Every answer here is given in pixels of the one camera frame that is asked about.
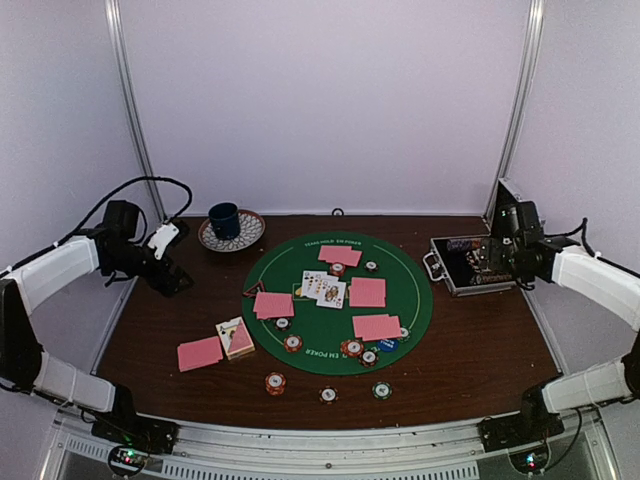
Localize red-backed card stack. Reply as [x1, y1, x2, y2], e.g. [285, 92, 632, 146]
[177, 336, 224, 372]

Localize red-backed playing card deck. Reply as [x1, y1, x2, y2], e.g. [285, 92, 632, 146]
[216, 316, 255, 360]

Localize green 20 chip stack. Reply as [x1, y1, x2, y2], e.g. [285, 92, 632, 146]
[371, 381, 393, 400]

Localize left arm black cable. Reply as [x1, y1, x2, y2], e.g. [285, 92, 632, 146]
[54, 175, 194, 251]

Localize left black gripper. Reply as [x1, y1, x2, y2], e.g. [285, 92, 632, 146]
[107, 242, 194, 298]

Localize red tan 5 chip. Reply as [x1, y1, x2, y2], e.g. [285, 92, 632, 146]
[329, 262, 346, 278]
[283, 335, 303, 353]

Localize aluminium poker chip case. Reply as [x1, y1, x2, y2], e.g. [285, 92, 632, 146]
[423, 180, 545, 297]

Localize aluminium frame post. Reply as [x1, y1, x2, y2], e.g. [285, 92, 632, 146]
[103, 0, 169, 226]
[483, 0, 545, 225]

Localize left aluminium frame post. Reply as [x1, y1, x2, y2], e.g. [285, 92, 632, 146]
[103, 0, 169, 226]

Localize dark blue mug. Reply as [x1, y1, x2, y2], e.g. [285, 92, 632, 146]
[208, 202, 241, 240]

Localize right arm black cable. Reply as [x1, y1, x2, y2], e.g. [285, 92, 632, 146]
[544, 216, 640, 279]

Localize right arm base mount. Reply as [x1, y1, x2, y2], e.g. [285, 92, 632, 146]
[477, 414, 565, 476]

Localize red tan chip stack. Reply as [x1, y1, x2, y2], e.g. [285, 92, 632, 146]
[265, 372, 286, 396]

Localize face-up queen card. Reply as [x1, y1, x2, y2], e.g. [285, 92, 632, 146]
[316, 277, 347, 309]

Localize aluminium front rail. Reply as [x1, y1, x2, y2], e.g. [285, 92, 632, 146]
[44, 389, 621, 480]

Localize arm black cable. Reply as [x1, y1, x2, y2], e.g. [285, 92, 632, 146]
[544, 216, 640, 279]
[54, 175, 194, 251]

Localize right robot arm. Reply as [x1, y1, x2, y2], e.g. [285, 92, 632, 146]
[480, 235, 639, 442]

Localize right aluminium frame post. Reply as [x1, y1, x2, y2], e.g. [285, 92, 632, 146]
[483, 0, 545, 225]

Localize blue small blind button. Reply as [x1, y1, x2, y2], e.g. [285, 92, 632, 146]
[377, 339, 399, 353]

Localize single red-backed playing card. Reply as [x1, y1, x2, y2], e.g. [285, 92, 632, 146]
[253, 292, 295, 320]

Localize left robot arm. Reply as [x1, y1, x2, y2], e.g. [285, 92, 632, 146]
[1, 200, 193, 444]

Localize round green poker mat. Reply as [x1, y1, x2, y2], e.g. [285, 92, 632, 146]
[242, 231, 434, 376]

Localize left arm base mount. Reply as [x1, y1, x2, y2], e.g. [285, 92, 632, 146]
[91, 417, 179, 479]

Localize red tan 5 chips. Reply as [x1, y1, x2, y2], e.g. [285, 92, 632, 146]
[340, 339, 365, 358]

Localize floral patterned saucer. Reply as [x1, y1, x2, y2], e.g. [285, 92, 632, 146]
[197, 209, 266, 253]

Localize red triangular dealer button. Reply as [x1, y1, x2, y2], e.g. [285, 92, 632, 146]
[242, 281, 265, 298]

